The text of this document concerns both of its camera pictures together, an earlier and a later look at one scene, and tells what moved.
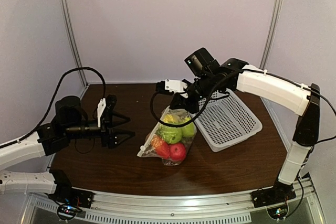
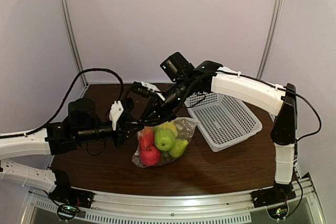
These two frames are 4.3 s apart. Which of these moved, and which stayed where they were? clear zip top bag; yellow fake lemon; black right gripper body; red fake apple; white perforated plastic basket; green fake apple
Moved: yellow fake lemon; clear zip top bag; black right gripper body; red fake apple; green fake apple
Stayed: white perforated plastic basket
